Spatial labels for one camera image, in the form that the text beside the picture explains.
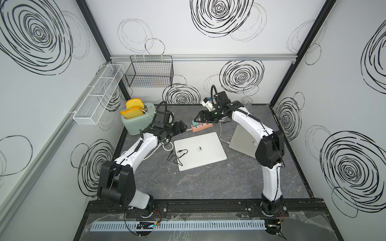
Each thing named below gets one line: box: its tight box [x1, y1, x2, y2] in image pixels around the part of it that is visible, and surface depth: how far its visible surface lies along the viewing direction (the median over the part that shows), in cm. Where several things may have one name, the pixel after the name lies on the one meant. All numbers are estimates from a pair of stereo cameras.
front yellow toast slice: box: [120, 106, 145, 119], surface depth 93 cm
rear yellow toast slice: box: [125, 98, 145, 109], surface depth 94 cm
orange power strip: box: [190, 122, 214, 133], surface depth 107 cm
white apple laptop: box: [173, 131, 228, 172], surface depth 96 cm
